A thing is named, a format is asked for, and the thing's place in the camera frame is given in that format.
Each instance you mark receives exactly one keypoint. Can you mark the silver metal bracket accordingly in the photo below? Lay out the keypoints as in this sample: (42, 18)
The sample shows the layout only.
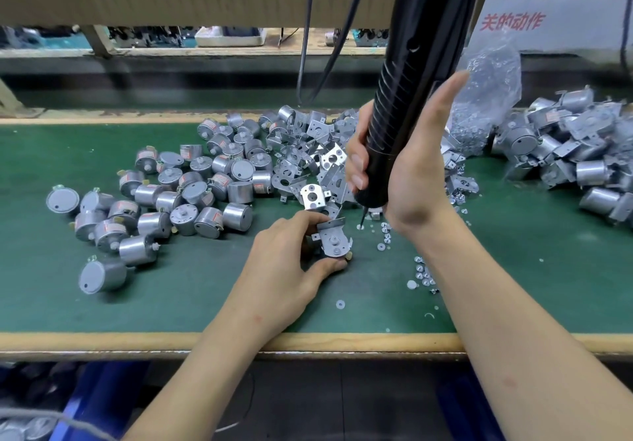
(329, 231)

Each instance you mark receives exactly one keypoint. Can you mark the dark blue crate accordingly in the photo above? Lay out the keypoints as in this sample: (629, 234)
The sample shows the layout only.
(465, 406)

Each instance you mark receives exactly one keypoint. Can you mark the black electric screwdriver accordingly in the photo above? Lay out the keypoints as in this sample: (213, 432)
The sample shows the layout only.
(420, 50)

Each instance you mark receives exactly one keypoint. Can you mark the person's left hand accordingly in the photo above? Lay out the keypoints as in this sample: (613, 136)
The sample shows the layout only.
(277, 277)

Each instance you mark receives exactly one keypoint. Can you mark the blue plastic bin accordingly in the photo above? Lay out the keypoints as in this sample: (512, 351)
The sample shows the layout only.
(99, 401)

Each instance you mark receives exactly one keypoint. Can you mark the heap of grey binned motors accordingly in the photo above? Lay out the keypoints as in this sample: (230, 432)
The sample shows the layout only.
(20, 428)

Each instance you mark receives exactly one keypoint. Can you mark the silver round motor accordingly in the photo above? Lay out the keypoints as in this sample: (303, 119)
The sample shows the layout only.
(336, 250)

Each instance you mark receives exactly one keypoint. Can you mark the slanted wooden post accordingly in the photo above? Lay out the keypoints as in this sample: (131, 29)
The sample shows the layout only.
(15, 99)

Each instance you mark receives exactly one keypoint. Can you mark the person's right forearm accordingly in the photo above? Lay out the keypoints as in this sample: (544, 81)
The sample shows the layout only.
(524, 347)

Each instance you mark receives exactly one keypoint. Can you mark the small clear plastic bag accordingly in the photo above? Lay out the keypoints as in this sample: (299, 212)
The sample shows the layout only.
(490, 84)

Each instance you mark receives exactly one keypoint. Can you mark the green bench mat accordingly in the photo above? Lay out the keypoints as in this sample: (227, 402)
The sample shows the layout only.
(40, 297)

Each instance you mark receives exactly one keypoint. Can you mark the person's right hand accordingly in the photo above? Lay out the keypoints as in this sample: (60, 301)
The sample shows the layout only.
(420, 178)

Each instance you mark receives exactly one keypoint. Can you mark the pile of metal brackets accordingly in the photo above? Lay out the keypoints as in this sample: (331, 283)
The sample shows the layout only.
(297, 149)

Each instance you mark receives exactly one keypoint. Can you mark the pile of assembled motors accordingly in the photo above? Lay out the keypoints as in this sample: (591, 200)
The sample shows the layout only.
(574, 144)

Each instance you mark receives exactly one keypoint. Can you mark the pile of silver motors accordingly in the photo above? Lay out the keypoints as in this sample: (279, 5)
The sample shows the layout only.
(158, 208)

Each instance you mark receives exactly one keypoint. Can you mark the scatter of small silver screws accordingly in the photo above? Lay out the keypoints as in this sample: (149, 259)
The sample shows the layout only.
(420, 272)

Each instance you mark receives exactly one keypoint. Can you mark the person's left forearm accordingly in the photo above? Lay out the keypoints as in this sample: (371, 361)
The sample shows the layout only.
(198, 391)

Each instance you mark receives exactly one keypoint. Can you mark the white paper sign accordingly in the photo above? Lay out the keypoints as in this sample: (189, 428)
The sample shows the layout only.
(564, 5)

